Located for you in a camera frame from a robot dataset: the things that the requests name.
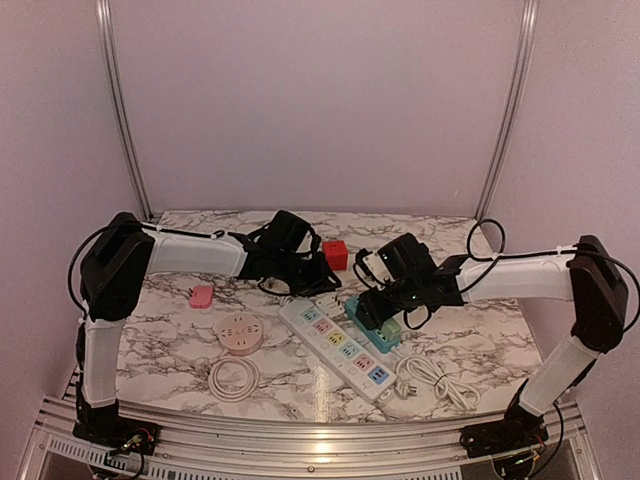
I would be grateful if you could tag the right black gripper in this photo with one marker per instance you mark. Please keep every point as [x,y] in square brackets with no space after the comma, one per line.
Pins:
[374,312]

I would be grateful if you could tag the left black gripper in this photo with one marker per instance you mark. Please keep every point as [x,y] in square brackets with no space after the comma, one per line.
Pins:
[320,282]

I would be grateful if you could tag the red cube socket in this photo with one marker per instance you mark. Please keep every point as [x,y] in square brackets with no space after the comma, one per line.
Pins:
[336,254]

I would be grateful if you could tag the white plug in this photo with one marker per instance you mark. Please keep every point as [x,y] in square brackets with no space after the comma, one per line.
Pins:
[330,306]

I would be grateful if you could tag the teal power strip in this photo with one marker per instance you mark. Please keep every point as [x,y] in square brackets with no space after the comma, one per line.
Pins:
[380,345]

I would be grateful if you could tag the pink round power strip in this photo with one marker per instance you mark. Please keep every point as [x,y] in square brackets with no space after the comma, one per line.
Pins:
[240,334]

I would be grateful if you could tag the pink cube socket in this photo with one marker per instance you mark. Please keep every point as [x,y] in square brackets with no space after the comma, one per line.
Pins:
[201,297]

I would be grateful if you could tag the white multicolour power strip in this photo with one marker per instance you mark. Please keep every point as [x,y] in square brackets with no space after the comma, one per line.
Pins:
[337,350]

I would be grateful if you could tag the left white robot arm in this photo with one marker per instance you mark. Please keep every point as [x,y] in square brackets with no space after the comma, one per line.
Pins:
[113,265]

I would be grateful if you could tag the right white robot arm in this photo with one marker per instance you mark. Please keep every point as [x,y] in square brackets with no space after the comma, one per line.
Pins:
[463,361]

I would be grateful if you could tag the light green plug on teal strip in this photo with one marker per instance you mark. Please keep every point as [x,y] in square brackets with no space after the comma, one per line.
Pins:
[390,331]

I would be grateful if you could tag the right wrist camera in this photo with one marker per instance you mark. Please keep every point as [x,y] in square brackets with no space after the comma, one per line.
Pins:
[402,258]

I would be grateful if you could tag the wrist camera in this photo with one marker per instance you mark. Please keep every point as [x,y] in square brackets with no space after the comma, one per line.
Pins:
[286,233]
[402,258]

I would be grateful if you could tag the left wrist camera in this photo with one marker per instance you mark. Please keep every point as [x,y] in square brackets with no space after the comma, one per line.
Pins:
[286,233]

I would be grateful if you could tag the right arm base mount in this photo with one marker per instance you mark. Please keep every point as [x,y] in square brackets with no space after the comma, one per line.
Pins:
[516,430]

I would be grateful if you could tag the aluminium front rail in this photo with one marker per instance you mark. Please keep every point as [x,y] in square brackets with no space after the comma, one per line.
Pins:
[193,446]

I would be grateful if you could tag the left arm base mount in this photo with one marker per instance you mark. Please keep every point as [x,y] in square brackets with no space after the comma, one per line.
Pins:
[104,426]

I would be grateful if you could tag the right aluminium frame post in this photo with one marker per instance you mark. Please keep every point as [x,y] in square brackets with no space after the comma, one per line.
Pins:
[515,93]

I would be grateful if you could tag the aluminium frame post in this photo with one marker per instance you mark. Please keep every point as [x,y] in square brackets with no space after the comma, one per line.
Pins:
[515,93]
[114,82]

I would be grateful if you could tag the left aluminium frame post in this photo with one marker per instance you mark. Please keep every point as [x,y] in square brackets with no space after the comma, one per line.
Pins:
[114,82]

